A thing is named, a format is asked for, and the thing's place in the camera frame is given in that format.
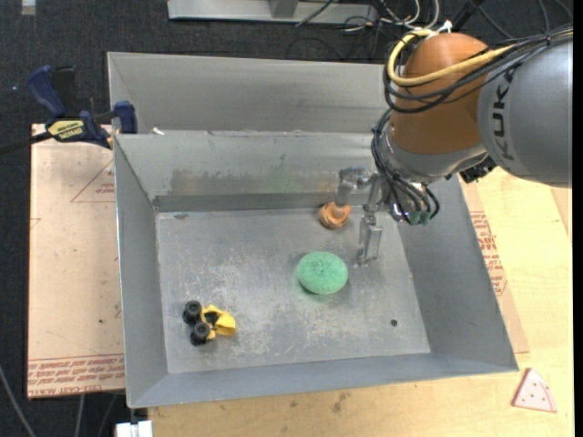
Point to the pink triangular pad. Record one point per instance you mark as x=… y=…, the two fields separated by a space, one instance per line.
x=535 y=392

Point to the grey metal bin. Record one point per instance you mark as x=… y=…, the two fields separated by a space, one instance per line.
x=273 y=335

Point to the orange-brown toy food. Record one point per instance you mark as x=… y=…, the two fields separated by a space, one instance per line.
x=332 y=219

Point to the green round scrubber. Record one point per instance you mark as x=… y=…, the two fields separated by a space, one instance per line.
x=322 y=273

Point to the brown cardboard board, red print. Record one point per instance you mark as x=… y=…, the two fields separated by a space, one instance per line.
x=73 y=267

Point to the yellow toy truck, black wheels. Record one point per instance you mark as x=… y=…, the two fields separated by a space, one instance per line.
x=218 y=321

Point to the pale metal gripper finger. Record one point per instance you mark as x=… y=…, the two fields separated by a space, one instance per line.
x=371 y=244
x=344 y=189

